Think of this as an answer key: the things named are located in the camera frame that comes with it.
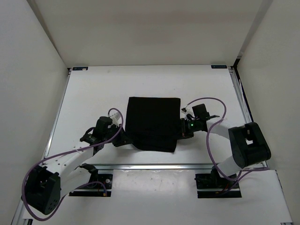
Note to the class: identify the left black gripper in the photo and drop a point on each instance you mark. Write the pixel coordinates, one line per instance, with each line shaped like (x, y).
(123, 139)

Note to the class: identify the black skirt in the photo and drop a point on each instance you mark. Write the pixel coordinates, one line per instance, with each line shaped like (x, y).
(153, 123)

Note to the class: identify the blue label sticker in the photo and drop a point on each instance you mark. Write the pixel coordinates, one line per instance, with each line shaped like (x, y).
(80, 68)
(219, 66)

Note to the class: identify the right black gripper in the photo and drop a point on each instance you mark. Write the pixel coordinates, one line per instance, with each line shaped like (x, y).
(183, 132)

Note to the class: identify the left blue label sticker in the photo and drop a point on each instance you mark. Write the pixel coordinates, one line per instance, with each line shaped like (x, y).
(80, 68)

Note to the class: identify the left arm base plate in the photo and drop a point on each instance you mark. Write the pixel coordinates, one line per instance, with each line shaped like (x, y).
(99, 187)

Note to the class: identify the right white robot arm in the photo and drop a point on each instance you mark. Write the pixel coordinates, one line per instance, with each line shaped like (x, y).
(247, 142)

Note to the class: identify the right blue label sticker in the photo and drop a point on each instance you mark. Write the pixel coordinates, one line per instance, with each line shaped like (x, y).
(219, 66)

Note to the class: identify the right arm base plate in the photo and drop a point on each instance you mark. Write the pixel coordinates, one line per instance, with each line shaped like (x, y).
(209, 186)

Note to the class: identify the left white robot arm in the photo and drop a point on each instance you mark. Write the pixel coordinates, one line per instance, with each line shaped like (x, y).
(48, 181)

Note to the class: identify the front aluminium rail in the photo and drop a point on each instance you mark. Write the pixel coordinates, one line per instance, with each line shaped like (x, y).
(153, 166)

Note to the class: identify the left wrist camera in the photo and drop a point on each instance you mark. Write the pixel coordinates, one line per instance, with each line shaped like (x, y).
(115, 118)

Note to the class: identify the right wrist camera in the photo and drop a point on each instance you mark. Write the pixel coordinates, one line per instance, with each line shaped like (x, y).
(188, 114)

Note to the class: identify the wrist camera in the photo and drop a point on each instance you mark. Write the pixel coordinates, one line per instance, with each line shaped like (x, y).
(115, 118)
(188, 114)

